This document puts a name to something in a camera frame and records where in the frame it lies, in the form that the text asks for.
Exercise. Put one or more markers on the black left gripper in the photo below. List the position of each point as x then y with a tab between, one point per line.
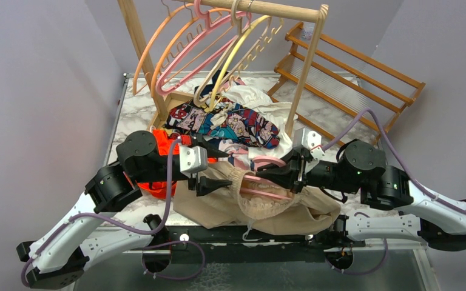
205	185

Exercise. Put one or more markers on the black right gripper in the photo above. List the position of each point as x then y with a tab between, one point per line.
293	174

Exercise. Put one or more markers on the pink hanger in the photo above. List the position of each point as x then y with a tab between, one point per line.
176	51
269	160

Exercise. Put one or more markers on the beige shorts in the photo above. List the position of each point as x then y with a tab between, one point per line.
264	207

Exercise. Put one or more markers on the orange mesh shorts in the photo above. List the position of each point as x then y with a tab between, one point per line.
160	140

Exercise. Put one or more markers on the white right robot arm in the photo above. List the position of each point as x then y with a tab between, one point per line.
423	216

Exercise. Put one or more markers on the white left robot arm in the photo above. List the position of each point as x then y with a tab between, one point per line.
89	233

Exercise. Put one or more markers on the comic print shorts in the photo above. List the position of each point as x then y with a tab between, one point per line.
228	120

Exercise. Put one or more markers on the cream notched hanger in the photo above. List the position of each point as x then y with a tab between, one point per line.
252	40

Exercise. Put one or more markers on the beige hanger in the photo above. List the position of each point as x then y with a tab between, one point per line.
237	22

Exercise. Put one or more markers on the inner orange hanger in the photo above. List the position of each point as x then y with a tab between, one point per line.
185	40

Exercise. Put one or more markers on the orange hanger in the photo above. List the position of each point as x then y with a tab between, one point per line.
152	74
185	40

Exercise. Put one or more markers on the outer orange hanger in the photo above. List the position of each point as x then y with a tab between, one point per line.
152	74

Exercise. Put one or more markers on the dark navy garment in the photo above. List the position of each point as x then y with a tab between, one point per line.
209	87

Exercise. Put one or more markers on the wooden clothes rack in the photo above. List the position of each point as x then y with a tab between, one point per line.
257	8

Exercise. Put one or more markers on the white garment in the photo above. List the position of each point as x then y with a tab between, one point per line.
275	112

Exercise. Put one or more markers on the orange wooden slatted shelf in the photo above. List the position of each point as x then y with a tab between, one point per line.
342	81

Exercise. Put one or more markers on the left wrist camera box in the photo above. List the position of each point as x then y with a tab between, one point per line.
192	159

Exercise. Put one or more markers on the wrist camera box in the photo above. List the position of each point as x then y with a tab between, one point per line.
192	159
308	143

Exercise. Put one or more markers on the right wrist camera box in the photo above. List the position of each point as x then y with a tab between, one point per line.
308	143

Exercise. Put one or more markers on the black mounting rail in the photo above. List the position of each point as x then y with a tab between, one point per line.
181	253

